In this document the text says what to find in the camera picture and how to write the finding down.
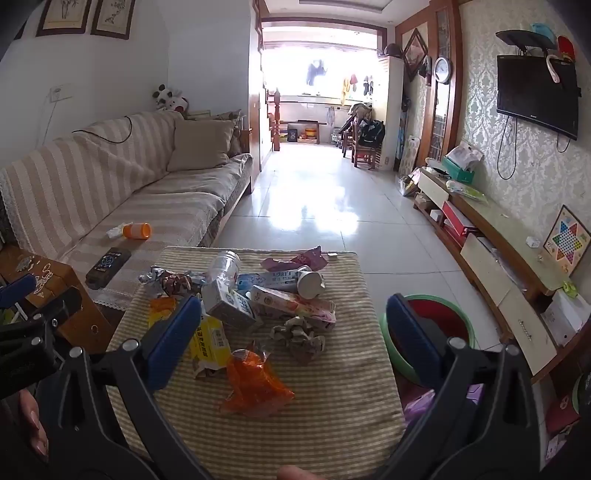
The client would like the black remote control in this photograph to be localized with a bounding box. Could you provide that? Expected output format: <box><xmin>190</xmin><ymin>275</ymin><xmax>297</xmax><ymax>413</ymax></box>
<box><xmin>86</xmin><ymin>248</ymin><xmax>132</xmax><ymax>291</ymax></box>

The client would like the purple wrapper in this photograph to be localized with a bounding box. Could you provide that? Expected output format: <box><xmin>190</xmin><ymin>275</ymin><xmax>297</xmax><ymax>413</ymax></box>
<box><xmin>261</xmin><ymin>246</ymin><xmax>329</xmax><ymax>273</ymax></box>

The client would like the diamond wall frame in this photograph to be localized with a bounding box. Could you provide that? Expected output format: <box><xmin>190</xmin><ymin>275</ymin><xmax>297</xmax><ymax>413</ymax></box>
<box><xmin>403</xmin><ymin>28</ymin><xmax>428</xmax><ymax>70</ymax></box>

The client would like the red box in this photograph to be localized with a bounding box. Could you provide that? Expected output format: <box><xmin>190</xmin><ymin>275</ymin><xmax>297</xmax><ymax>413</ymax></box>
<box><xmin>441</xmin><ymin>200</ymin><xmax>479</xmax><ymax>250</ymax></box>

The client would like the wooden chair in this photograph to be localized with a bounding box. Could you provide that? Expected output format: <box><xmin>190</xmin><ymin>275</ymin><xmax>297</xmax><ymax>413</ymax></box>
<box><xmin>342</xmin><ymin>115</ymin><xmax>387</xmax><ymax>169</ymax></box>

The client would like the wooden television cabinet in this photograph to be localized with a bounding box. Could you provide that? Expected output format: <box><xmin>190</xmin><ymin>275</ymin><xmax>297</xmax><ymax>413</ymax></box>
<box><xmin>413</xmin><ymin>166</ymin><xmax>591</xmax><ymax>385</ymax></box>

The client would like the white carton box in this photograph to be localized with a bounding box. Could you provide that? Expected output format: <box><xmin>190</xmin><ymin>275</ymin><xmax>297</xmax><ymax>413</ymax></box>
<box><xmin>540</xmin><ymin>288</ymin><xmax>591</xmax><ymax>347</ymax></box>

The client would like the cow plush toy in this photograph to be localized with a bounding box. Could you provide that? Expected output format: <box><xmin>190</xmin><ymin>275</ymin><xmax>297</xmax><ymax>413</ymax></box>
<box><xmin>152</xmin><ymin>84</ymin><xmax>190</xmax><ymax>114</ymax></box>

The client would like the person's right hand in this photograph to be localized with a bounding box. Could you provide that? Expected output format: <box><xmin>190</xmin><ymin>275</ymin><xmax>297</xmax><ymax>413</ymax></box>
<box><xmin>279</xmin><ymin>465</ymin><xmax>320</xmax><ymax>480</ymax></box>

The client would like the black cable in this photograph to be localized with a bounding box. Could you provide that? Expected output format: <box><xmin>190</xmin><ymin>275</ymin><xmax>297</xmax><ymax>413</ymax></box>
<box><xmin>71</xmin><ymin>115</ymin><xmax>134</xmax><ymax>145</ymax></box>

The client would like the brown wrapper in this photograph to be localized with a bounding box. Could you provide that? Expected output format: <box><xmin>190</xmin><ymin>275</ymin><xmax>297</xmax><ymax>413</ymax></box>
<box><xmin>161</xmin><ymin>272</ymin><xmax>205</xmax><ymax>297</ymax></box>

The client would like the small orange wrapper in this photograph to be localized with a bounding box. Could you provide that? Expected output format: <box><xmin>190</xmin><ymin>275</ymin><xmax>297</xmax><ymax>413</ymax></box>
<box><xmin>148</xmin><ymin>296</ymin><xmax>179</xmax><ymax>329</ymax></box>

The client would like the green basin red inside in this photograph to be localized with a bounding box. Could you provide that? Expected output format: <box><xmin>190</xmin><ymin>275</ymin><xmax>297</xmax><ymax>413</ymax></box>
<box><xmin>381</xmin><ymin>295</ymin><xmax>476</xmax><ymax>389</ymax></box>

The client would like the white milk carton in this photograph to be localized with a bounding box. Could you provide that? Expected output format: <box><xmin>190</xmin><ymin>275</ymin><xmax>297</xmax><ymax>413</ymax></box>
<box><xmin>202</xmin><ymin>279</ymin><xmax>264</xmax><ymax>331</ymax></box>

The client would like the colourful checkers board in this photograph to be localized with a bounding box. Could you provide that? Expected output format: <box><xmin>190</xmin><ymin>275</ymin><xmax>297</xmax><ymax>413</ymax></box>
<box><xmin>543</xmin><ymin>205</ymin><xmax>591</xmax><ymax>278</ymax></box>

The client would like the black backpack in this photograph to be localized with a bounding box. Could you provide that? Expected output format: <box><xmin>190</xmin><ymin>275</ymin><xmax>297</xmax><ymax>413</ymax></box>
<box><xmin>358</xmin><ymin>119</ymin><xmax>387</xmax><ymax>147</ymax></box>

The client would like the white printed bag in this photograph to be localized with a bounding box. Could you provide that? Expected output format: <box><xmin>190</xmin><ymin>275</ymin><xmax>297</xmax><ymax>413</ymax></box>
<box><xmin>445</xmin><ymin>141</ymin><xmax>485</xmax><ymax>172</ymax></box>

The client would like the green striped table cloth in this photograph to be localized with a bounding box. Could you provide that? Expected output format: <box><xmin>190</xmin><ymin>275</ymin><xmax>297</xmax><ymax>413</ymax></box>
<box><xmin>106</xmin><ymin>246</ymin><xmax>408</xmax><ymax>468</ymax></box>

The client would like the round wall clock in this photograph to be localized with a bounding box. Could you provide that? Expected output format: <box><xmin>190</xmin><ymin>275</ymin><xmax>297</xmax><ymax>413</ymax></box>
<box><xmin>434</xmin><ymin>56</ymin><xmax>454</xmax><ymax>85</ymax></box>

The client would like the purple foam tile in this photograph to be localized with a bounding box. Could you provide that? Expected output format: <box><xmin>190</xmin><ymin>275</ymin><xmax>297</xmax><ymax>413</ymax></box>
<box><xmin>403</xmin><ymin>382</ymin><xmax>484</xmax><ymax>426</ymax></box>

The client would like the brown cardboard box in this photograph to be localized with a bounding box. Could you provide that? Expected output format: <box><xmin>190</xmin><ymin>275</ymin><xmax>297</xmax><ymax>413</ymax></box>
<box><xmin>0</xmin><ymin>244</ymin><xmax>114</xmax><ymax>356</ymax></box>

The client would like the beige pillow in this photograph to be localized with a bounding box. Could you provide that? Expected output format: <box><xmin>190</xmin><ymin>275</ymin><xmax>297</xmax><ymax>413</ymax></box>
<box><xmin>167</xmin><ymin>119</ymin><xmax>236</xmax><ymax>172</ymax></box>

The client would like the crushed paper cup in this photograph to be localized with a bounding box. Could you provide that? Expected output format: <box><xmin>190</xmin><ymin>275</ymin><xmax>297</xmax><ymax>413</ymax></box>
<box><xmin>297</xmin><ymin>265</ymin><xmax>326</xmax><ymax>299</ymax></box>

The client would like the beige striped sofa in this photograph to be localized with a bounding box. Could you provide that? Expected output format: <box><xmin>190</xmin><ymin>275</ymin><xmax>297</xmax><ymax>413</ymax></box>
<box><xmin>0</xmin><ymin>110</ymin><xmax>254</xmax><ymax>315</ymax></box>

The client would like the orange plastic bag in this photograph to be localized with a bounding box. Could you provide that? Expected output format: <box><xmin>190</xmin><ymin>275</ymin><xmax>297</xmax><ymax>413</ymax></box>
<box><xmin>219</xmin><ymin>344</ymin><xmax>296</xmax><ymax>416</ymax></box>

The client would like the wooden door frame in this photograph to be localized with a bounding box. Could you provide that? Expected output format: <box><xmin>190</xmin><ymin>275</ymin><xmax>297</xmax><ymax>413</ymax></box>
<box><xmin>418</xmin><ymin>0</ymin><xmax>463</xmax><ymax>163</ymax></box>

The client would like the blue toothpaste box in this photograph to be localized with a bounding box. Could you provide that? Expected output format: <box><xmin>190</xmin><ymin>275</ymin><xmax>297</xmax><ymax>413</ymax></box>
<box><xmin>236</xmin><ymin>271</ymin><xmax>305</xmax><ymax>293</ymax></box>

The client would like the wooden partition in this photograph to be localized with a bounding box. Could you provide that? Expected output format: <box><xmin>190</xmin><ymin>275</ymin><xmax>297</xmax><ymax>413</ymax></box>
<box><xmin>248</xmin><ymin>0</ymin><xmax>269</xmax><ymax>172</ymax></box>

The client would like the yellow packet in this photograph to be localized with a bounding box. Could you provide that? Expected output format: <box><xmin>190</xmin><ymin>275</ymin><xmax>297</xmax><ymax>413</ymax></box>
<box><xmin>189</xmin><ymin>316</ymin><xmax>232</xmax><ymax>380</ymax></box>

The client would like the wooden post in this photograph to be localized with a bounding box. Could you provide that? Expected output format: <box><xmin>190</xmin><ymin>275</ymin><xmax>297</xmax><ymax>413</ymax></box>
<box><xmin>272</xmin><ymin>88</ymin><xmax>283</xmax><ymax>152</ymax></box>

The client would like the floral board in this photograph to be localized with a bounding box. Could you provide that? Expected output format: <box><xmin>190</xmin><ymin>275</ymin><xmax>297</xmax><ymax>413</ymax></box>
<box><xmin>397</xmin><ymin>136</ymin><xmax>419</xmax><ymax>176</ymax></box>

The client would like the yellow-green bag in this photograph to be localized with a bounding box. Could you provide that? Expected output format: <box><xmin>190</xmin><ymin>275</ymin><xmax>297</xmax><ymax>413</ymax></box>
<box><xmin>445</xmin><ymin>179</ymin><xmax>488</xmax><ymax>204</ymax></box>

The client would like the brown paper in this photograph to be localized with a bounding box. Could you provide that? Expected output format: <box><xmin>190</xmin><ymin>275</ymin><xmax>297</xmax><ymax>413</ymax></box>
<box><xmin>270</xmin><ymin>316</ymin><xmax>327</xmax><ymax>366</ymax></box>

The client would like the framed wall picture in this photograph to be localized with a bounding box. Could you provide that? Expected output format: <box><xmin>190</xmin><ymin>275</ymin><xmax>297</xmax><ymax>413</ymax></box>
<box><xmin>36</xmin><ymin>0</ymin><xmax>92</xmax><ymax>37</ymax></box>
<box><xmin>91</xmin><ymin>0</ymin><xmax>136</xmax><ymax>40</ymax></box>

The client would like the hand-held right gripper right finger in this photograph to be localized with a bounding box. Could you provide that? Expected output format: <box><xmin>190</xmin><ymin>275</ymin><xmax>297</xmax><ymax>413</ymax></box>
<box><xmin>379</xmin><ymin>294</ymin><xmax>542</xmax><ymax>480</ymax></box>

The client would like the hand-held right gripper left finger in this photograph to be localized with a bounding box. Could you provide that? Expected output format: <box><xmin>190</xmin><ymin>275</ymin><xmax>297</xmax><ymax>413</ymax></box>
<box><xmin>48</xmin><ymin>294</ymin><xmax>213</xmax><ymax>480</ymax></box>

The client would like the black wall shelf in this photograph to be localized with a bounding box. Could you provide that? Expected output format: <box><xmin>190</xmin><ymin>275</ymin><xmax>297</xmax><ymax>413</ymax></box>
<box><xmin>495</xmin><ymin>28</ymin><xmax>557</xmax><ymax>55</ymax></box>

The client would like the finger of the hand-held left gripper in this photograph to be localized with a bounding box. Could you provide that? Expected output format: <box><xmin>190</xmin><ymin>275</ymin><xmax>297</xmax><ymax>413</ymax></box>
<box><xmin>0</xmin><ymin>273</ymin><xmax>38</xmax><ymax>310</ymax></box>
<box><xmin>28</xmin><ymin>285</ymin><xmax>84</xmax><ymax>339</ymax></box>

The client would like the television cable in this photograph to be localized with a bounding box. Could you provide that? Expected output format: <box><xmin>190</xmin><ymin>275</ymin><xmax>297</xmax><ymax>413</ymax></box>
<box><xmin>497</xmin><ymin>115</ymin><xmax>518</xmax><ymax>181</ymax></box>

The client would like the green box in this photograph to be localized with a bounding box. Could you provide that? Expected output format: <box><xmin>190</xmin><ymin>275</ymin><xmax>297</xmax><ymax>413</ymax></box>
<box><xmin>441</xmin><ymin>157</ymin><xmax>476</xmax><ymax>186</ymax></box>

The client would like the clear plastic bottle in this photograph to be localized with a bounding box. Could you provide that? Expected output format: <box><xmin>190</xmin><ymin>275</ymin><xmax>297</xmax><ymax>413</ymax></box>
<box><xmin>206</xmin><ymin>250</ymin><xmax>242</xmax><ymax>288</ymax></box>

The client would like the person's left hand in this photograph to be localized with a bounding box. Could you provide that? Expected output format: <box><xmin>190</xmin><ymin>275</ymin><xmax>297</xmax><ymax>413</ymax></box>
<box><xmin>18</xmin><ymin>391</ymin><xmax>50</xmax><ymax>463</ymax></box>

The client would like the black wall television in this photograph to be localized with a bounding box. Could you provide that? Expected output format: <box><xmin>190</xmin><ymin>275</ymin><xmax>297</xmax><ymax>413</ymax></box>
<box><xmin>496</xmin><ymin>54</ymin><xmax>581</xmax><ymax>141</ymax></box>

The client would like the crushed white snack bag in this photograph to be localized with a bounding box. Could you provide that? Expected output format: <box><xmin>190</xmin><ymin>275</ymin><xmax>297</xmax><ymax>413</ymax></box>
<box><xmin>249</xmin><ymin>285</ymin><xmax>337</xmax><ymax>332</ymax></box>

